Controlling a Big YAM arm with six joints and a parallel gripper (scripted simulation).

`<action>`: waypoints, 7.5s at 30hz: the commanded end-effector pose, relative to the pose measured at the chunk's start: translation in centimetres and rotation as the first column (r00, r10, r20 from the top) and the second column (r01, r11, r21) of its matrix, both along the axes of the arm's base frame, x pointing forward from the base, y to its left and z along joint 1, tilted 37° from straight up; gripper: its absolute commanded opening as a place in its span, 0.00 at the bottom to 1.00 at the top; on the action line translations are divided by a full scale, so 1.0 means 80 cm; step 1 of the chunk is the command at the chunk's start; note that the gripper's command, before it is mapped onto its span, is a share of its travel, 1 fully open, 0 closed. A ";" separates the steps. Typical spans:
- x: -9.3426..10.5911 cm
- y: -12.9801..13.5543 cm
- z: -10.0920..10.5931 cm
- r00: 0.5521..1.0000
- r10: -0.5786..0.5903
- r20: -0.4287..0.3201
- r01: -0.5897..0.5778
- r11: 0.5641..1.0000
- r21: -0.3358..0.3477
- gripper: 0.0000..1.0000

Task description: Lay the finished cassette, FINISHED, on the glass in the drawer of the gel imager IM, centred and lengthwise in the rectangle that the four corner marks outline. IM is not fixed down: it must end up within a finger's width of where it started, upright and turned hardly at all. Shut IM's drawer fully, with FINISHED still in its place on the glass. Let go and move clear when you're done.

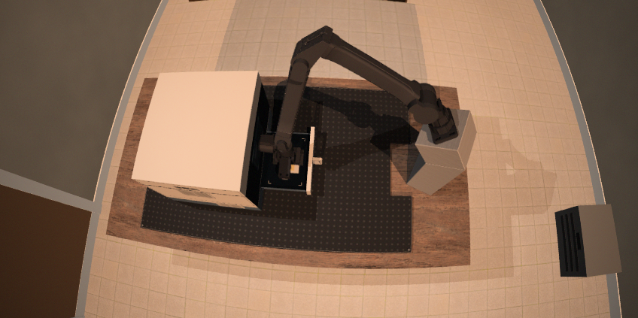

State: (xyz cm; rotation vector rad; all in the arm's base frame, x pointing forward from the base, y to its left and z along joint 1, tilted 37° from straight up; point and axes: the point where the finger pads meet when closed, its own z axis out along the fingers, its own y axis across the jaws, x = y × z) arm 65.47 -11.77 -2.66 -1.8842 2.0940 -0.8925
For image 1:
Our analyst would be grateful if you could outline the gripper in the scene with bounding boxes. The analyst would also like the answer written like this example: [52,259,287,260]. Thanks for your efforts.
[272,147,304,165]

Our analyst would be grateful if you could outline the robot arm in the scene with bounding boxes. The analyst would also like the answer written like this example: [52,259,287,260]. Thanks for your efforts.
[258,26,458,180]

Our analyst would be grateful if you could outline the beige benchtop instrument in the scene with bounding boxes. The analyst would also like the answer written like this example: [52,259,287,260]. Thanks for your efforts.
[132,71,323,210]

